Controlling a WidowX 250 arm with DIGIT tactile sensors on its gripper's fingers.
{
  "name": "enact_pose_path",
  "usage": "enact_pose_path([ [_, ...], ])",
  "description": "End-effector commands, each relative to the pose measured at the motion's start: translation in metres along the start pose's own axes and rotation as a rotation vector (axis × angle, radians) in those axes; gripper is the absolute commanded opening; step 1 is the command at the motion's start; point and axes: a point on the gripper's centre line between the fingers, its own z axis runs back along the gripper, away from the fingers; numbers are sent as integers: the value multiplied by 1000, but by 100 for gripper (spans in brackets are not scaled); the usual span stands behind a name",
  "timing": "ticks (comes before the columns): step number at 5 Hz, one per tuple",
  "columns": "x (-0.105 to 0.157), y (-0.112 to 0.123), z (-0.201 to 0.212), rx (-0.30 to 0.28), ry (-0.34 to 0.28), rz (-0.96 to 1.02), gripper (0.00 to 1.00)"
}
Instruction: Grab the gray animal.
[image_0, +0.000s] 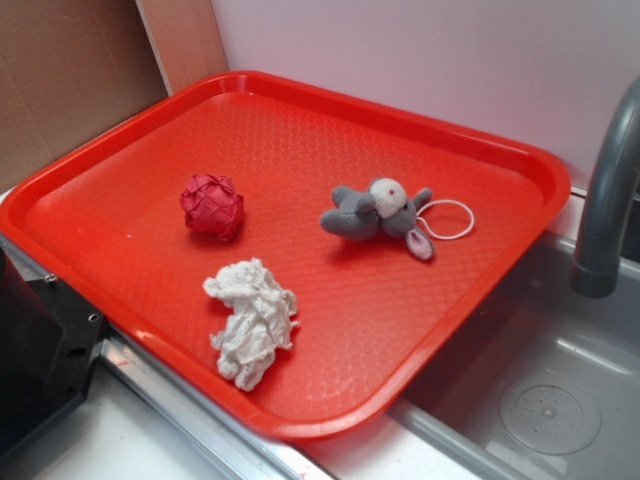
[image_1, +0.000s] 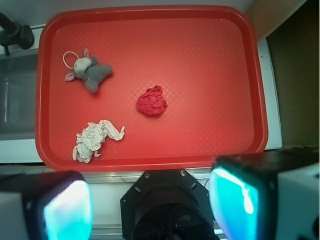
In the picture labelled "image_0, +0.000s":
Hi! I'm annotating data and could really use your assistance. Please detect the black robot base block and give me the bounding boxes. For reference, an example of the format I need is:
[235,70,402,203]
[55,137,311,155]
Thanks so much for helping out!
[1,253,106,462]

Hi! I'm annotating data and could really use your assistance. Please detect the red plastic tray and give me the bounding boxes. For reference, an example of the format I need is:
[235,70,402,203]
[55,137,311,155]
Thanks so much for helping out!
[1,72,570,441]

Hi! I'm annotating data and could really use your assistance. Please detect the gray plush bunny toy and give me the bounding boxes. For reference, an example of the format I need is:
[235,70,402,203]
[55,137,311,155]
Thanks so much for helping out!
[319,177,475,262]

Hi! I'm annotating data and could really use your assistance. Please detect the crumpled white cloth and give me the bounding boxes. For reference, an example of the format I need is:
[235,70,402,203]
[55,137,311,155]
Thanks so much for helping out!
[203,258,299,392]

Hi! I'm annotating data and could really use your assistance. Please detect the red folded paper ball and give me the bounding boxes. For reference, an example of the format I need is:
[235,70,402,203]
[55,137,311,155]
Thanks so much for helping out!
[180,174,244,241]

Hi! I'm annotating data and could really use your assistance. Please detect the gray plastic sink basin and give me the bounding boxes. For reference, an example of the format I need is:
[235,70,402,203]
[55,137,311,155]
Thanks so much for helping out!
[391,234,639,479]

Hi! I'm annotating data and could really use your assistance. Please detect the gray plastic faucet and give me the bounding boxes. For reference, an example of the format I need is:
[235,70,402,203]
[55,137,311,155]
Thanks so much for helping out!
[570,80,639,298]

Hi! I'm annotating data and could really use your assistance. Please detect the brown cardboard panel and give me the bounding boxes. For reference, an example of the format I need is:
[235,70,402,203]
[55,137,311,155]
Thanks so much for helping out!
[1,1,228,191]

